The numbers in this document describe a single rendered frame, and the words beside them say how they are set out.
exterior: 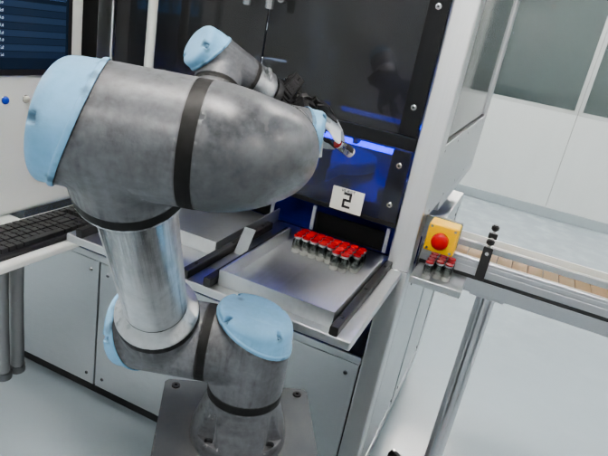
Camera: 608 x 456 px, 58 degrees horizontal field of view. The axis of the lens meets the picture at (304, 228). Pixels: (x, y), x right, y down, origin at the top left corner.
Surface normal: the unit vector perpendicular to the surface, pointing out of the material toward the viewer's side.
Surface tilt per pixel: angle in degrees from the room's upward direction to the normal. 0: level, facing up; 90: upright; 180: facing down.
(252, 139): 66
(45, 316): 90
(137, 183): 117
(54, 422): 0
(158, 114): 58
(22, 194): 90
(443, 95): 90
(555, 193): 90
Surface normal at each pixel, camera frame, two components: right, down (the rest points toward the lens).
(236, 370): -0.05, 0.36
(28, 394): 0.18, -0.92
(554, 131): -0.40, 0.26
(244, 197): 0.36, 0.80
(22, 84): 0.89, 0.30
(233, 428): -0.08, 0.04
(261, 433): 0.57, 0.09
